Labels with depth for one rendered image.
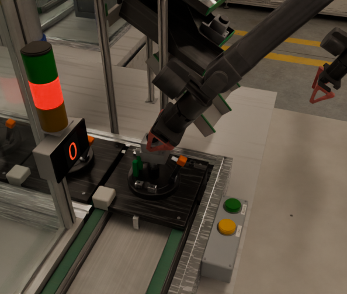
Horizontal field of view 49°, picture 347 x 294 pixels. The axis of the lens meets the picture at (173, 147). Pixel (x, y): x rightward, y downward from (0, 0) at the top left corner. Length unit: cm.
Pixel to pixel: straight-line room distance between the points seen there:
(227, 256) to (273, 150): 54
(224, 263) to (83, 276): 31
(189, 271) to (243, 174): 45
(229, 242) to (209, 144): 49
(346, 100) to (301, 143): 208
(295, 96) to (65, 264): 271
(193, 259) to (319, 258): 35
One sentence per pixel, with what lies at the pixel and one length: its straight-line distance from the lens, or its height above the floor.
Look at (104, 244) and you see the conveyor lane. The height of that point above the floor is 92.
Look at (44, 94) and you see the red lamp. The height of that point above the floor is 134.
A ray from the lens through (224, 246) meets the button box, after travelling 89.
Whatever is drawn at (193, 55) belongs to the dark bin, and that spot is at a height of 121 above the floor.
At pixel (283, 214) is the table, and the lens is 112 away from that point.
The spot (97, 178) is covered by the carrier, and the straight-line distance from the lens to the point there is 103.
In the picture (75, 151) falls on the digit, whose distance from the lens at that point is 77.
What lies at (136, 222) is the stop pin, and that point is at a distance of 94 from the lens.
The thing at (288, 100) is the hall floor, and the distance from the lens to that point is 326.
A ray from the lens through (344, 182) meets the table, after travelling 127.
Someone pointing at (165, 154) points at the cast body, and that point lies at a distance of 91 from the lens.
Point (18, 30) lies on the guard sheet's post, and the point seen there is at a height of 144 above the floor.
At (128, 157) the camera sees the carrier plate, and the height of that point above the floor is 97.
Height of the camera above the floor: 168
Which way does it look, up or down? 40 degrees down
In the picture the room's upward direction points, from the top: straight up
